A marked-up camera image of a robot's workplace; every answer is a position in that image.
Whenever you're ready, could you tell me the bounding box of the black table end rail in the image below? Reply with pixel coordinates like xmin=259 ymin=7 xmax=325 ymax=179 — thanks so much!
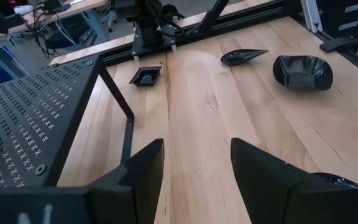
xmin=99 ymin=6 xmax=291 ymax=68

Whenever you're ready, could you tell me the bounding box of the grey aluminium frame post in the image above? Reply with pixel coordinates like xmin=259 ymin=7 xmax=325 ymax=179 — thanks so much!
xmin=300 ymin=0 xmax=323 ymax=34

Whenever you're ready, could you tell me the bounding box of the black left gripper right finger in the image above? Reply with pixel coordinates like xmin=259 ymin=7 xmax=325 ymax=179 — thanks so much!
xmin=230 ymin=138 xmax=320 ymax=224

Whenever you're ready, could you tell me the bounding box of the black diagonal frame brace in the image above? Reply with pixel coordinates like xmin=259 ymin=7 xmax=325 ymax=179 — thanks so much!
xmin=185 ymin=0 xmax=231 ymax=35

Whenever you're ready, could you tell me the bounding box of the black square mini plate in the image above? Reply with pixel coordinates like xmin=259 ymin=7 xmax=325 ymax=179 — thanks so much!
xmin=128 ymin=65 xmax=163 ymax=88

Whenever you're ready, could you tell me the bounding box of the black table-edge bracket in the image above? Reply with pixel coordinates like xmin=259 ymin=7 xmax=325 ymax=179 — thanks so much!
xmin=318 ymin=36 xmax=358 ymax=54

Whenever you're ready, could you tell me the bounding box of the white computer mouse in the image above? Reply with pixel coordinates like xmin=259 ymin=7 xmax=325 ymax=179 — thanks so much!
xmin=13 ymin=4 xmax=35 ymax=16

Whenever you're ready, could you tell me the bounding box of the black rounded square bowl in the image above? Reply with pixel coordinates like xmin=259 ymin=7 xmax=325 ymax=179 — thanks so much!
xmin=271 ymin=54 xmax=335 ymax=92

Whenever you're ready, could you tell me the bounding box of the wooden desk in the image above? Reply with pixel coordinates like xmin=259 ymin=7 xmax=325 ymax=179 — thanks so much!
xmin=0 ymin=0 xmax=109 ymax=43

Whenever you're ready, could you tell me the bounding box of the black perforated metal shelf riser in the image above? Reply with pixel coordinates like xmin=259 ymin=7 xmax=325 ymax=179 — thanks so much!
xmin=0 ymin=54 xmax=135 ymax=191

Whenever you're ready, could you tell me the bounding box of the glossy black teardrop plate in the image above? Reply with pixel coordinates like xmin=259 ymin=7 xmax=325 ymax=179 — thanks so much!
xmin=220 ymin=48 xmax=270 ymax=67

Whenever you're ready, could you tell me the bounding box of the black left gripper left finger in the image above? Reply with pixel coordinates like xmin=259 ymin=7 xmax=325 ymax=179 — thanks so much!
xmin=88 ymin=138 xmax=165 ymax=224

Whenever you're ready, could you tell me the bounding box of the black control box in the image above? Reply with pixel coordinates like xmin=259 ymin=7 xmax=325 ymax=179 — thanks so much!
xmin=317 ymin=0 xmax=358 ymax=54

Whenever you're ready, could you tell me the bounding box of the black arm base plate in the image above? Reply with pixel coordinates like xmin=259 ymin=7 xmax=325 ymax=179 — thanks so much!
xmin=131 ymin=23 xmax=177 ymax=57

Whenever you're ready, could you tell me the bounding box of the office chair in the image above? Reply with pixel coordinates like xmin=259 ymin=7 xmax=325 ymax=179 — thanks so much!
xmin=99 ymin=7 xmax=122 ymax=34

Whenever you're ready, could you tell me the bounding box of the black cable bundle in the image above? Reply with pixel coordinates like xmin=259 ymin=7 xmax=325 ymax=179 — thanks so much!
xmin=20 ymin=9 xmax=77 ymax=60

